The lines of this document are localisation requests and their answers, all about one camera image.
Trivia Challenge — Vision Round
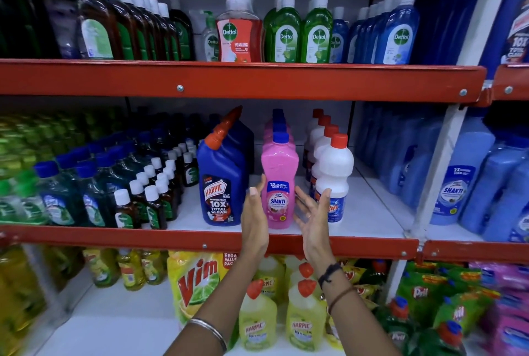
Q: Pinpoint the person's right hand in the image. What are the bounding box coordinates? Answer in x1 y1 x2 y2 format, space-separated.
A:
293 185 337 275

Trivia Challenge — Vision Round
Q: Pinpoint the green bottle red cap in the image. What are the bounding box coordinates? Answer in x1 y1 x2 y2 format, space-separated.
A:
413 320 468 356
376 296 416 356

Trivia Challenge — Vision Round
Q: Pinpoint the row of red pump bottles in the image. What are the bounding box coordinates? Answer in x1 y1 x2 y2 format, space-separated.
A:
215 0 264 64

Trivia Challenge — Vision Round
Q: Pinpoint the group of small dark bottles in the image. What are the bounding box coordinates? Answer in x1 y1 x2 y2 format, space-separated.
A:
114 138 200 230

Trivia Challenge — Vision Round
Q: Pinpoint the row of teal bottles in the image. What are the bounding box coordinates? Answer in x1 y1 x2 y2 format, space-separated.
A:
33 130 166 228

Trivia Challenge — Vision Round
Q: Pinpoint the small clear pump bottle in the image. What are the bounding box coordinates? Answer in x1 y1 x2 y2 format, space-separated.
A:
201 10 220 62

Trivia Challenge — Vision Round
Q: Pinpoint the black wristband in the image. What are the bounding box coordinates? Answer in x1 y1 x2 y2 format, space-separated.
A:
317 262 344 289

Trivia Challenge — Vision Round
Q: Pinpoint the person's right forearm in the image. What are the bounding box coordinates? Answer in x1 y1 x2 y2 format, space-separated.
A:
318 267 402 356

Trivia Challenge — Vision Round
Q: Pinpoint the small yellow bottle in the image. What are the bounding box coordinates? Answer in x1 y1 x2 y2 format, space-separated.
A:
117 248 146 291
82 248 121 288
141 248 168 285

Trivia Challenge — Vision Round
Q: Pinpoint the stack of green pouches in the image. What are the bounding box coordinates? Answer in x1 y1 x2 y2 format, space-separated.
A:
396 260 501 336

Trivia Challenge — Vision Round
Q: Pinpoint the red metal shelf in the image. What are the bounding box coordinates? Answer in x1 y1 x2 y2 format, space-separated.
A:
0 0 529 356

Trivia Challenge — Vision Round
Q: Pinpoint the person's left forearm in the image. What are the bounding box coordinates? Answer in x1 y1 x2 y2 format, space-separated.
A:
164 250 270 356

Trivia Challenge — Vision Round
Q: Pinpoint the brown thread bracelet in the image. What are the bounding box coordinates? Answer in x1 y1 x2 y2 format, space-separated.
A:
326 285 358 315

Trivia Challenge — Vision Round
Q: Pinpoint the person's left hand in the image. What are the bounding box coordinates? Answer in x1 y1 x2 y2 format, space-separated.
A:
240 174 271 262

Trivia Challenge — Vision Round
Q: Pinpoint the large yellow-green pouch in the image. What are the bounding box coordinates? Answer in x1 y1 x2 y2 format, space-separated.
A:
167 250 240 348

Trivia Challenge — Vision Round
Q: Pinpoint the row of green-capped bottles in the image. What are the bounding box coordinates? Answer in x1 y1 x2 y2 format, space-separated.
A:
0 109 121 226

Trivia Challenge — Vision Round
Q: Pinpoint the stack of pink pouches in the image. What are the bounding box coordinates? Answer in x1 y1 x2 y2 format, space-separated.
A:
471 260 529 356

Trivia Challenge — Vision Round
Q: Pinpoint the silver bangle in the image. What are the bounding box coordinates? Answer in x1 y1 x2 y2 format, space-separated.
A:
188 317 228 353

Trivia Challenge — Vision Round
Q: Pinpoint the dark green bottle white cap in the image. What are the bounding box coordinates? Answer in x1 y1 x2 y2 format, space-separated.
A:
168 0 196 61

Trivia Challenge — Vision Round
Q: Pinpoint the row of brown bottles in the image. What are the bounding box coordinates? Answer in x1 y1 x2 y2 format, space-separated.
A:
73 0 181 61

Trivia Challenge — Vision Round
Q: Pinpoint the stack of yellow pouches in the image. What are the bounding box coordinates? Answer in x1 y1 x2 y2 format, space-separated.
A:
324 258 389 350

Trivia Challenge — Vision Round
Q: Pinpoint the row of small blue bottles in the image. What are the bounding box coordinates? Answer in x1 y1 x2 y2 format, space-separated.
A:
329 0 420 65

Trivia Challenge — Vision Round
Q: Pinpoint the row of light blue bottles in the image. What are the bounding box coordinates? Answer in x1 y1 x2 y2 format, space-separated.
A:
355 103 529 243

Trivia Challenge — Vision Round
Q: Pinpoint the row of navy bottles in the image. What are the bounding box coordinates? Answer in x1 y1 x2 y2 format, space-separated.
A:
197 105 255 227
413 0 529 68

